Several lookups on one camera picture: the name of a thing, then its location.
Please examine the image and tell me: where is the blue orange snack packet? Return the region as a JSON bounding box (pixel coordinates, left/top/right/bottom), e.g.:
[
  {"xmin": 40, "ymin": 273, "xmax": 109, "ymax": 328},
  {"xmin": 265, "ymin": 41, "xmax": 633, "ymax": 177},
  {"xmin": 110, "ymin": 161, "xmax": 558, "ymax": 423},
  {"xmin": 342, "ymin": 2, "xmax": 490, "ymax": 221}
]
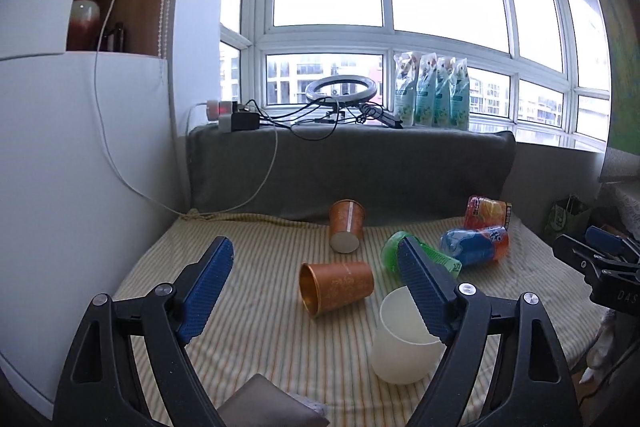
[{"xmin": 439, "ymin": 226, "xmax": 510, "ymax": 267}]

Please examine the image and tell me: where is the white power strip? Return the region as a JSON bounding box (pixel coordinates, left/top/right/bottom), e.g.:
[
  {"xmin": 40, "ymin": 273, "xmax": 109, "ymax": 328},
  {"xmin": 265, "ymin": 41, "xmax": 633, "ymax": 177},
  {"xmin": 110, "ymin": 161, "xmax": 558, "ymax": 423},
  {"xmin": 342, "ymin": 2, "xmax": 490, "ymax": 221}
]
[{"xmin": 192, "ymin": 99, "xmax": 242, "ymax": 134}]

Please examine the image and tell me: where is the white translucent cup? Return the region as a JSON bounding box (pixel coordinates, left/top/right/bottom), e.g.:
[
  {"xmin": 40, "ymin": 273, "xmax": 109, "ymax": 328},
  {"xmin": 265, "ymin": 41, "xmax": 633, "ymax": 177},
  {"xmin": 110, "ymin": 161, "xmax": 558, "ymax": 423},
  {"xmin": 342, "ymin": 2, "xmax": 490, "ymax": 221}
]
[{"xmin": 370, "ymin": 286, "xmax": 446, "ymax": 386}]

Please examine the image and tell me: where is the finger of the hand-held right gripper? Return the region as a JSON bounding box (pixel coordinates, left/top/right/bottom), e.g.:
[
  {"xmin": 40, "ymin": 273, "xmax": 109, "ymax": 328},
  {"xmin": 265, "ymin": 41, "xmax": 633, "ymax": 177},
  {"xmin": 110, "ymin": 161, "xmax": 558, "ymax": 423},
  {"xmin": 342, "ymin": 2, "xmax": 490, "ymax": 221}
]
[
  {"xmin": 585, "ymin": 225, "xmax": 640, "ymax": 268},
  {"xmin": 552, "ymin": 234, "xmax": 619, "ymax": 281}
]

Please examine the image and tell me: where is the green paper bag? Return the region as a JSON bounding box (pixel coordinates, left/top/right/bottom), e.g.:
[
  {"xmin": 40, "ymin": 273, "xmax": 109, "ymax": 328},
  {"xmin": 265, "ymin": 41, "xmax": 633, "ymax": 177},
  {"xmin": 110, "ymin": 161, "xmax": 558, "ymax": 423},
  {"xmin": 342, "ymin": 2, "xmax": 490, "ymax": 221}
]
[{"xmin": 549, "ymin": 195, "xmax": 592, "ymax": 239}]

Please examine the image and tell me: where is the ring light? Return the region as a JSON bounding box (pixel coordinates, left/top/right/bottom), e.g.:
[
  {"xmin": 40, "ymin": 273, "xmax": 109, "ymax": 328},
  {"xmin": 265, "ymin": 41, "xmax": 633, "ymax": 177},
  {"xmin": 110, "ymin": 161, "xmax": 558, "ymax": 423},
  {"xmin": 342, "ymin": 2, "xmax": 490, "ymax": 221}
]
[{"xmin": 304, "ymin": 75, "xmax": 379, "ymax": 124}]

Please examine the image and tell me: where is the small black bottle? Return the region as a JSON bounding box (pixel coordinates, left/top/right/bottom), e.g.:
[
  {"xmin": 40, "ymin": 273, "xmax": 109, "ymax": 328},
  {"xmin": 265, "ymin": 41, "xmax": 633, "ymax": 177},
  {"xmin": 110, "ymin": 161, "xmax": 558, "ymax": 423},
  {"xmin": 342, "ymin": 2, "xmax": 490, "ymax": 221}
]
[{"xmin": 107, "ymin": 22, "xmax": 126, "ymax": 53}]

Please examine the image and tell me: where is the green refill pouch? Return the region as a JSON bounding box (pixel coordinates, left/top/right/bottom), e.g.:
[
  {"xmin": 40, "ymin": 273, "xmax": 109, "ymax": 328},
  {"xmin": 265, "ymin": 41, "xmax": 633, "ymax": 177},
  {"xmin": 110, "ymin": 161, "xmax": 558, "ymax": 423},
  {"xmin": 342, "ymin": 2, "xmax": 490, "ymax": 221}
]
[
  {"xmin": 448, "ymin": 58, "xmax": 471, "ymax": 131},
  {"xmin": 414, "ymin": 53, "xmax": 440, "ymax": 128},
  {"xmin": 393, "ymin": 51, "xmax": 422, "ymax": 126},
  {"xmin": 432, "ymin": 57, "xmax": 453, "ymax": 129}
]

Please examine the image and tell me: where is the copper-coloured cup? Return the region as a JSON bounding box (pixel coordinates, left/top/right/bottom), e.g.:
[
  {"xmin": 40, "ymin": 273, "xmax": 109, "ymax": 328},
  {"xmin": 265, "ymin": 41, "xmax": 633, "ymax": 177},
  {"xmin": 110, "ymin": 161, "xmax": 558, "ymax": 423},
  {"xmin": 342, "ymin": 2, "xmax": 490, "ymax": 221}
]
[
  {"xmin": 299, "ymin": 261, "xmax": 376, "ymax": 319},
  {"xmin": 328, "ymin": 199, "xmax": 366, "ymax": 255}
]

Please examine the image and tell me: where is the green printed cup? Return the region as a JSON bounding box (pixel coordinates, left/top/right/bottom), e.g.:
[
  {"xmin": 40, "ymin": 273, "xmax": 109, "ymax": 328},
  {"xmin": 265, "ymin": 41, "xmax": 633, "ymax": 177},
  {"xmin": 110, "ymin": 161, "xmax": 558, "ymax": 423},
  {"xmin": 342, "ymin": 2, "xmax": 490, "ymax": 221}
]
[{"xmin": 380, "ymin": 231, "xmax": 462, "ymax": 281}]

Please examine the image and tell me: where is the black cable bundle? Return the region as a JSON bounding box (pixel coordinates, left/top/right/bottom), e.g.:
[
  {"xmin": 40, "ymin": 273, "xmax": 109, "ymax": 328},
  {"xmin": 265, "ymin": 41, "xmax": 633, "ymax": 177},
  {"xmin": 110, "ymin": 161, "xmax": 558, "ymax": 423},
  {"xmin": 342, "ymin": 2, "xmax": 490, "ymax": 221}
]
[{"xmin": 239, "ymin": 99, "xmax": 368, "ymax": 141}]

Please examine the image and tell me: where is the black phone holder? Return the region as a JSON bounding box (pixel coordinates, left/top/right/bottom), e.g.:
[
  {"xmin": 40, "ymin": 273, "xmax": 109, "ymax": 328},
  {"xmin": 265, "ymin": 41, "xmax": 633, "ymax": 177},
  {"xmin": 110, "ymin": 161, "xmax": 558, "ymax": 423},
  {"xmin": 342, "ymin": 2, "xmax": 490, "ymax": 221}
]
[{"xmin": 358, "ymin": 102, "xmax": 405, "ymax": 129}]

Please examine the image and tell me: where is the white lace cloth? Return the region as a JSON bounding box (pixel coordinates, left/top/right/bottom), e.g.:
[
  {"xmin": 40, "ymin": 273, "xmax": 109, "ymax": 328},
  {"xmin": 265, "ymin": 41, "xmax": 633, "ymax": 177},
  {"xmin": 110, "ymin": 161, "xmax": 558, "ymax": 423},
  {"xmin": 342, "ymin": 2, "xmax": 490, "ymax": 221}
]
[{"xmin": 599, "ymin": 181, "xmax": 640, "ymax": 239}]

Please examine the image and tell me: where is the brown flat pad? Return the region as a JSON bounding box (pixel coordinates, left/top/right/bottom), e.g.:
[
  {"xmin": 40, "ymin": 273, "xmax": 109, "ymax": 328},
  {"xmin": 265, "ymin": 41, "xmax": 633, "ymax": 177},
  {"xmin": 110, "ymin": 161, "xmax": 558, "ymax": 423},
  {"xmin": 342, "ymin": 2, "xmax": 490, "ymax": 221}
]
[{"xmin": 214, "ymin": 374, "xmax": 331, "ymax": 427}]

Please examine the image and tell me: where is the white window frame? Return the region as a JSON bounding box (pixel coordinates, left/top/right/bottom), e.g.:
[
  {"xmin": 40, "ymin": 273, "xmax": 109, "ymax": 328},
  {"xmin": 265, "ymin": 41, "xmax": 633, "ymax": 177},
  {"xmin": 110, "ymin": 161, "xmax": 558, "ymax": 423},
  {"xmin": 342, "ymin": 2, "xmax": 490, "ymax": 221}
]
[{"xmin": 219, "ymin": 0, "xmax": 615, "ymax": 154}]

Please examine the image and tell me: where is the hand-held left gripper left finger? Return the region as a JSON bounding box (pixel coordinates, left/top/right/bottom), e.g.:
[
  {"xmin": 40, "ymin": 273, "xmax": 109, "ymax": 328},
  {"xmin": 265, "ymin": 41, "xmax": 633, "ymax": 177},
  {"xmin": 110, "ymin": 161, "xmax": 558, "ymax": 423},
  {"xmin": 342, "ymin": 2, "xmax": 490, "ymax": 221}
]
[{"xmin": 52, "ymin": 236, "xmax": 236, "ymax": 427}]

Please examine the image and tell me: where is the striped bed sheet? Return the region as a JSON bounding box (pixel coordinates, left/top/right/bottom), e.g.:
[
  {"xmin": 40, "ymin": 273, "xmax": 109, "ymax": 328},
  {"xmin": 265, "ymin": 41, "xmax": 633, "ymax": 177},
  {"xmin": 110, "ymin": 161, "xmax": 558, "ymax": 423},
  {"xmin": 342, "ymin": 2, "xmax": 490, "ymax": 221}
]
[{"xmin": 112, "ymin": 211, "xmax": 617, "ymax": 427}]

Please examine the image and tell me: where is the orange red snack packet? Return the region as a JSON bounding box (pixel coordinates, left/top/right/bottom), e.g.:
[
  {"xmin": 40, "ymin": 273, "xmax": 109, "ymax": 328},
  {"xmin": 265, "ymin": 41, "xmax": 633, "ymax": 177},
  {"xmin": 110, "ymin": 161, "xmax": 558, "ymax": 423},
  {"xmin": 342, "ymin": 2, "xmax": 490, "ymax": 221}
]
[{"xmin": 463, "ymin": 195, "xmax": 513, "ymax": 231}]

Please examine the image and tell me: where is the white cable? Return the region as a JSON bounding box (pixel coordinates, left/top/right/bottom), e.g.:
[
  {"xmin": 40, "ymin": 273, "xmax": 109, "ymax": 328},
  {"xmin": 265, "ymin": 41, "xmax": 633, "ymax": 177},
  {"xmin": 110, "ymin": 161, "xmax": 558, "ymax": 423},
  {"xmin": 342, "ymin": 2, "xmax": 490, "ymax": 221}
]
[{"xmin": 92, "ymin": 0, "xmax": 281, "ymax": 221}]

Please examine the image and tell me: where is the black power adapter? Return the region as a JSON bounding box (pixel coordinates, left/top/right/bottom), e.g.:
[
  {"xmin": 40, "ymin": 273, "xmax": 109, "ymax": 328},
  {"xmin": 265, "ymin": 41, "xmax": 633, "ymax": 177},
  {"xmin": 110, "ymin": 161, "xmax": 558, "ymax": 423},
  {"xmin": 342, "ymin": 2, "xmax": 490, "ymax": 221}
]
[{"xmin": 230, "ymin": 111, "xmax": 261, "ymax": 133}]

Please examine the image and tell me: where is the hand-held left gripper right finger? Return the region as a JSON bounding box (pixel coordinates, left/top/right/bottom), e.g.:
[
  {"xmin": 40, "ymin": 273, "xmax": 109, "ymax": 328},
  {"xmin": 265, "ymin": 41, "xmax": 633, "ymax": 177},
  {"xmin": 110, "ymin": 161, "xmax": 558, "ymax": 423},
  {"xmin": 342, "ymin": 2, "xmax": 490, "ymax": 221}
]
[{"xmin": 397, "ymin": 236, "xmax": 583, "ymax": 427}]

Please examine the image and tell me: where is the red and white vase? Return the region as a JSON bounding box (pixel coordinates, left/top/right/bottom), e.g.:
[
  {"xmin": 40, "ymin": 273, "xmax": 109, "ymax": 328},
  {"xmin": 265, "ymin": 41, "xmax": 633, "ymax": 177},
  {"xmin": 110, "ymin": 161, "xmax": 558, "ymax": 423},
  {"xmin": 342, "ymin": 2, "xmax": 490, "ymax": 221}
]
[{"xmin": 67, "ymin": 0, "xmax": 111, "ymax": 52}]

